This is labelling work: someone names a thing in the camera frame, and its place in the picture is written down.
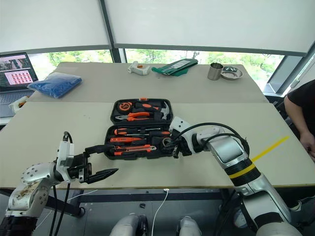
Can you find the blue plastic bag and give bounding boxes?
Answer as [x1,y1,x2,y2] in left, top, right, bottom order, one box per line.
[27,72,83,100]

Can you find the claw hammer black orange handle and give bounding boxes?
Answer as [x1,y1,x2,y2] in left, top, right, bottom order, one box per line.
[134,101,172,121]

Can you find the black table frame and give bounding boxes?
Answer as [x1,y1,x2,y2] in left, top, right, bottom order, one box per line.
[0,188,237,217]

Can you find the green flat package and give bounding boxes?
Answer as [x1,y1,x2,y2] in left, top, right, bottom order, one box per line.
[151,58,199,77]

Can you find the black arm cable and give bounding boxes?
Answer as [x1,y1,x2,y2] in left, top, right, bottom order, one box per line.
[49,131,74,236]
[171,122,251,158]

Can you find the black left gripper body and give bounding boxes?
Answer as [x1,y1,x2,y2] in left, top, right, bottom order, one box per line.
[65,153,93,183]

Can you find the stainless steel round dish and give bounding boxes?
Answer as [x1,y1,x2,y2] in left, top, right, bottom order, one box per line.
[220,66,244,81]

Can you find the thin white cable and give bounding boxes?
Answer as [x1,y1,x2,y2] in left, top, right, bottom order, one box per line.
[151,188,171,236]

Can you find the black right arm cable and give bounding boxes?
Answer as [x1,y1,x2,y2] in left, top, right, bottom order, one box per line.
[171,122,251,158]

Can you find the grey rounded robot knee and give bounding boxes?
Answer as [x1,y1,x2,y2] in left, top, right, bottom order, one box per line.
[177,216,203,236]
[109,213,149,236]

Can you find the white orange clamp device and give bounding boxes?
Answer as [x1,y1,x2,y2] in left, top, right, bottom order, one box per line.
[8,95,30,115]

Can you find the black tool case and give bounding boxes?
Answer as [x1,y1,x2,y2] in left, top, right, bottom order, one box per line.
[103,97,174,161]

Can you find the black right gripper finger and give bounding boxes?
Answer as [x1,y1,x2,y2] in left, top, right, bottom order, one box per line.
[161,143,178,155]
[171,130,183,143]

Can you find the dark window mullion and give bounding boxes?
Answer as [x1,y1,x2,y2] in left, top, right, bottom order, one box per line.
[99,0,126,63]

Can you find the orange black utility knife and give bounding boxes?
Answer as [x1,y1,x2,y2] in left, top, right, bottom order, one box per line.
[113,145,157,156]

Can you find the orange black tape measure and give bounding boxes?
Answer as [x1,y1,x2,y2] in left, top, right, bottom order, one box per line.
[117,101,132,113]

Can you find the stainless steel cup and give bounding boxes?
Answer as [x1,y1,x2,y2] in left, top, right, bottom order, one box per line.
[207,62,224,81]

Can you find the white roller blind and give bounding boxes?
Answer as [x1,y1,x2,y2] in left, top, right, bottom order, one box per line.
[0,0,112,53]
[104,0,315,57]

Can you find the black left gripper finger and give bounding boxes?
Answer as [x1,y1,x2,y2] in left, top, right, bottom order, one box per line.
[86,168,120,185]
[84,144,117,158]

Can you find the orange handled pliers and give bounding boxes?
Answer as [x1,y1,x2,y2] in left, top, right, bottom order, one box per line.
[115,112,151,122]

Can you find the person in black shirt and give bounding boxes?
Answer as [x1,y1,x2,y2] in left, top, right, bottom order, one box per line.
[283,79,315,139]

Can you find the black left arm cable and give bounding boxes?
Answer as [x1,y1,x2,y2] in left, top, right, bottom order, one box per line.
[49,131,74,236]

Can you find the person bare hand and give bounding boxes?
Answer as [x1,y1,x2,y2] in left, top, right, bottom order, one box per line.
[300,131,315,158]

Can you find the screwdriver black orange handle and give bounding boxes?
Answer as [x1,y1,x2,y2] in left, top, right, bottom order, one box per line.
[124,130,171,138]
[113,127,149,136]

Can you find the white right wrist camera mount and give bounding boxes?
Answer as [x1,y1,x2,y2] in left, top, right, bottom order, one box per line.
[169,116,198,155]

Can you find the white tape dispenser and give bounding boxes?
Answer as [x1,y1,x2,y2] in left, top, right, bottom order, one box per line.
[127,60,151,76]

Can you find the open laptop computer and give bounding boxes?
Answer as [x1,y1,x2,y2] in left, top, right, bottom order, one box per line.
[0,52,39,118]

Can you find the white sneaker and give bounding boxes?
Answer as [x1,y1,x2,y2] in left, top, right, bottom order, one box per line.
[289,200,303,212]

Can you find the grey slanted window frame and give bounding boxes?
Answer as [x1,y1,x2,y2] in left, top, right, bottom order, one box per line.
[263,55,315,97]

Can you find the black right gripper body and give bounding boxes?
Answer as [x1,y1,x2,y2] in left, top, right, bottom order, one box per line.
[172,137,193,159]

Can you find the orange voltage tester pen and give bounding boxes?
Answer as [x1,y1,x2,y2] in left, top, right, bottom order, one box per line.
[109,137,144,144]

